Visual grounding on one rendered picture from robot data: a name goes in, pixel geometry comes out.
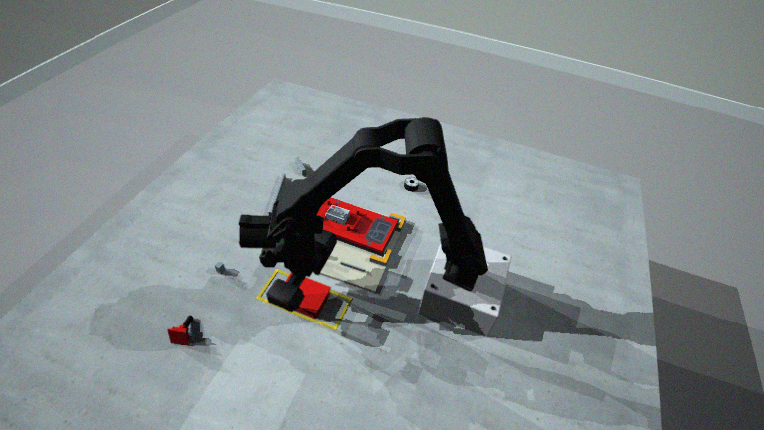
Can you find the small black toy tyre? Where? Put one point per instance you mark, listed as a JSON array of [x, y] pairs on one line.
[[411, 184]]

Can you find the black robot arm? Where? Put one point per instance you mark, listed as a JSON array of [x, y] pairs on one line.
[[294, 219]]

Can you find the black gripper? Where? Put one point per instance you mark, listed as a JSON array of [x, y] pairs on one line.
[[289, 295]]

